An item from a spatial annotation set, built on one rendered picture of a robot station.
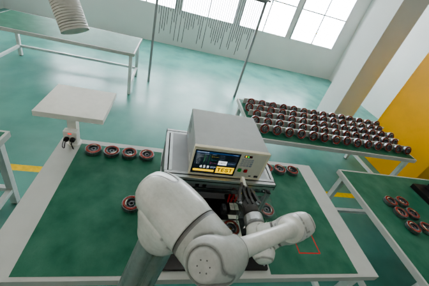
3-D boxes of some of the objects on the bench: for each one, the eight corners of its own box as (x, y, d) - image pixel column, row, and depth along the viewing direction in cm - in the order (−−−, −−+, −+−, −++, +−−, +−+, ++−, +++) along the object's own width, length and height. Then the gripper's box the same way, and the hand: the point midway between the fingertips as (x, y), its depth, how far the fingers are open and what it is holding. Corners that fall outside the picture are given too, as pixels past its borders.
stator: (142, 199, 153) (142, 195, 151) (138, 214, 144) (138, 210, 142) (124, 197, 151) (124, 193, 149) (119, 212, 142) (119, 209, 140)
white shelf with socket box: (103, 174, 162) (103, 120, 138) (42, 169, 153) (30, 110, 129) (115, 142, 191) (116, 92, 166) (64, 136, 182) (58, 83, 158)
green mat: (149, 276, 118) (149, 275, 118) (8, 277, 104) (8, 276, 104) (161, 152, 195) (161, 152, 195) (81, 143, 181) (81, 143, 181)
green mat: (357, 273, 149) (358, 273, 149) (270, 274, 134) (270, 274, 134) (297, 167, 225) (297, 167, 225) (238, 161, 211) (238, 161, 211)
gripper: (237, 219, 112) (228, 181, 131) (262, 221, 115) (250, 183, 134) (242, 210, 108) (232, 172, 127) (267, 211, 111) (255, 174, 130)
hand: (243, 182), depth 128 cm, fingers closed
